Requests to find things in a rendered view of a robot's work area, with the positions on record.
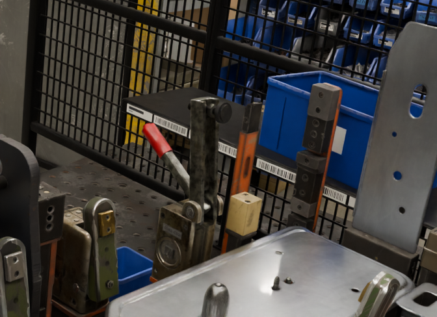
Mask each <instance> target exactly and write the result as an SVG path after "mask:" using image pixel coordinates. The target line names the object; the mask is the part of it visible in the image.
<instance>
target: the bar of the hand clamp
mask: <svg viewBox="0 0 437 317"><path fill-rule="evenodd" d="M188 109H189V110H190V111H191V133H190V175H189V201H195V202H197V203H198V204H199V205H200V206H201V209H202V218H201V222H200V223H198V225H201V224H204V218H208V219H210V220H216V219H217V183H218V156H219V123H223V124H225V123H227V122H228V121H229V120H230V118H231V116H232V108H231V105H230V104H229V103H227V102H220V99H217V98H214V97H210V96H206V97H199V98H196V99H192V100H191V103H189V105H188ZM204 198H205V199H206V201H207V202H208V203H209V204H210V206H211V209H210V210H209V211H208V212H207V213H206V214H204Z"/></svg>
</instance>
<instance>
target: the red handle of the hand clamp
mask: <svg viewBox="0 0 437 317"><path fill-rule="evenodd" d="M142 133H143V135H144V136H145V137H146V139H147V140H148V141H149V143H150V145H151V146H152V147H153V149H154V151H155V152H156V153H157V155H158V156H159V158H160V159H161V160H163V162H164V163H165V164H166V166H167V168H168V169H169V170H170V172H171V173H172V175H173V176H174V178H175V179H176V181H177V182H178V184H179V185H180V186H181V188H182V189H183V191H184V192H185V194H186V195H187V197H188V198H189V175H188V173H187V172H186V171H185V169H184V168H183V166H182V165H181V163H180V162H179V160H178V159H177V158H176V156H175V154H174V153H173V150H172V148H171V147H170V145H169V144H168V142H167V141H166V140H165V138H164V136H163V135H162V134H161V132H160V131H159V129H158V128H157V127H156V125H155V124H154V123H146V124H145V125H144V126H143V130H142ZM210 209H211V206H210V204H209V203H208V202H207V201H206V199H205V198H204V214H206V213H207V212H208V211H209V210H210Z"/></svg>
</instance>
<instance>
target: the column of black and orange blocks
mask: <svg viewBox="0 0 437 317"><path fill-rule="evenodd" d="M342 96H343V91H342V89H341V88H340V87H338V86H334V85H332V84H328V83H326V82H325V83H317V84H313V85H312V88H311V94H310V101H309V105H308V111H307V114H308V115H307V120H306V126H305V130H304V137H303V141H302V147H305V148H307V150H302V151H298V152H297V157H296V161H295V162H297V166H298V167H297V173H296V177H295V183H294V188H293V195H292V198H291V204H290V209H291V211H293V212H294V213H292V214H289V215H288V219H287V225H286V227H291V226H302V227H305V228H307V229H308V230H310V231H311V232H313V233H315V230H316V226H317V220H318V216H319V210H320V206H321V200H322V196H323V190H324V184H325V181H326V174H327V171H328V165H329V161H330V155H331V151H332V145H333V141H334V135H335V131H336V125H337V122H338V116H339V110H340V106H341V100H342Z"/></svg>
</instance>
